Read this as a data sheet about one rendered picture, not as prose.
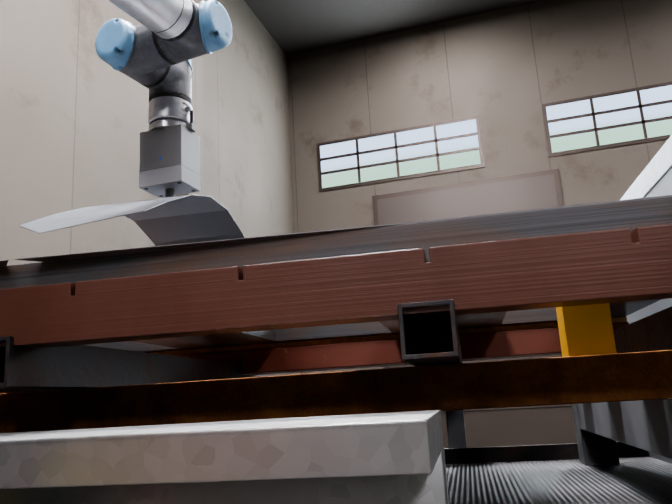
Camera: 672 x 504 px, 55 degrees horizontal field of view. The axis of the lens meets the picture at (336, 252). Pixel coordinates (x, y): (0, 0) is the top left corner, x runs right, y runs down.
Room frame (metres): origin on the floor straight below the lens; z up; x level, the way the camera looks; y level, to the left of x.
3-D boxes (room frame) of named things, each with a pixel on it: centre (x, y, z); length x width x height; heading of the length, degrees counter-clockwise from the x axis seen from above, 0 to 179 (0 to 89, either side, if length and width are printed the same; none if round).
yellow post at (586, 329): (0.74, -0.28, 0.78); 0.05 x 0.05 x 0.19; 79
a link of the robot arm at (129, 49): (0.97, 0.31, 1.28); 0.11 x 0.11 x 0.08; 66
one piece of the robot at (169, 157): (1.08, 0.28, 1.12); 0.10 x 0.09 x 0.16; 162
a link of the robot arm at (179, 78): (1.07, 0.28, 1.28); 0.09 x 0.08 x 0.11; 156
